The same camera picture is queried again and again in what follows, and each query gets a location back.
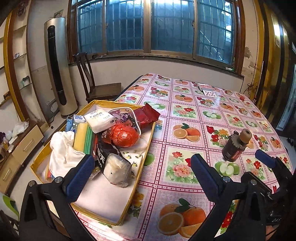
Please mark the red mesh bag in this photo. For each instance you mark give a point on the red mesh bag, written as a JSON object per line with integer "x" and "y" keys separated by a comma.
{"x": 120, "y": 135}

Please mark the black crayfish seasoning bag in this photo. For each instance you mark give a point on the black crayfish seasoning bag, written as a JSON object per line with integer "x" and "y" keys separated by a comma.
{"x": 101, "y": 152}

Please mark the playing cards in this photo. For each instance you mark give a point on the playing cards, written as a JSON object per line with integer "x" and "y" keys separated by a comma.
{"x": 207, "y": 90}

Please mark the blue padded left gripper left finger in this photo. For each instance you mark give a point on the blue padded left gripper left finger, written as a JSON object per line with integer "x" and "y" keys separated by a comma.
{"x": 77, "y": 178}

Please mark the floral fruit tablecloth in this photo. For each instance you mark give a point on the floral fruit tablecloth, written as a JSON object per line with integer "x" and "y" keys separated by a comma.
{"x": 169, "y": 202}

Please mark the white green trash bin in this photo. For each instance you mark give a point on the white green trash bin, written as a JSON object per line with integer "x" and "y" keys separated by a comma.
{"x": 8, "y": 206}

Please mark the white lemon print tissue pack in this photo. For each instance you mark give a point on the white lemon print tissue pack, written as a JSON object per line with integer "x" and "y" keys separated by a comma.
{"x": 135, "y": 159}

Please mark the white long tissue pack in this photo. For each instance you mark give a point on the white long tissue pack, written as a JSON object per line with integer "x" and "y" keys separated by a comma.
{"x": 117, "y": 170}

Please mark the blue white tissue pack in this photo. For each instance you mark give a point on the blue white tissue pack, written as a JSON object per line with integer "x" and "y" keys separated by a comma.
{"x": 78, "y": 119}

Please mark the white tower air conditioner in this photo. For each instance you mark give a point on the white tower air conditioner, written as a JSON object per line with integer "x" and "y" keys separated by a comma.
{"x": 57, "y": 64}

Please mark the white Face tissue pack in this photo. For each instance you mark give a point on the white Face tissue pack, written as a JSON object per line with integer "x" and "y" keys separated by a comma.
{"x": 99, "y": 120}

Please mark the clear anime pouch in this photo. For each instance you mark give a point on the clear anime pouch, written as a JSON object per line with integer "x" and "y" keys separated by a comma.
{"x": 126, "y": 116}

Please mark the white cloth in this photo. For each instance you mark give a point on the white cloth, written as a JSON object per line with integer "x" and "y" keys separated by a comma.
{"x": 63, "y": 156}

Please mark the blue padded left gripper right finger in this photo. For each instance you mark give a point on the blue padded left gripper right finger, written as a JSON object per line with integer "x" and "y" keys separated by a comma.
{"x": 209, "y": 179}

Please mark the colourful foam sheet stack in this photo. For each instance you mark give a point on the colourful foam sheet stack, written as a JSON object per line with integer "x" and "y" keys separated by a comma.
{"x": 84, "y": 139}

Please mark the wooden tv cabinet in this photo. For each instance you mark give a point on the wooden tv cabinet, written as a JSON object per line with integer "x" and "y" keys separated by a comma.
{"x": 23, "y": 146}

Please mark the dark red snack packet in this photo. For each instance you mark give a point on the dark red snack packet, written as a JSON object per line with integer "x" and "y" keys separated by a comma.
{"x": 146, "y": 115}

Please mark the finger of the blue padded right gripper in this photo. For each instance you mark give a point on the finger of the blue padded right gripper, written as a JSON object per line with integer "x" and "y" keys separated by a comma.
{"x": 265, "y": 159}

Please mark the white plastic bag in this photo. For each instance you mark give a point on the white plastic bag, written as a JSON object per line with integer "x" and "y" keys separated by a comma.
{"x": 18, "y": 129}

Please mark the light blue knitted cloth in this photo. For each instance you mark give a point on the light blue knitted cloth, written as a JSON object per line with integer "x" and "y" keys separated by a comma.
{"x": 69, "y": 124}

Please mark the blue glass window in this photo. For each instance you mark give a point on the blue glass window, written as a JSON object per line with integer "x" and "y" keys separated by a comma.
{"x": 208, "y": 32}

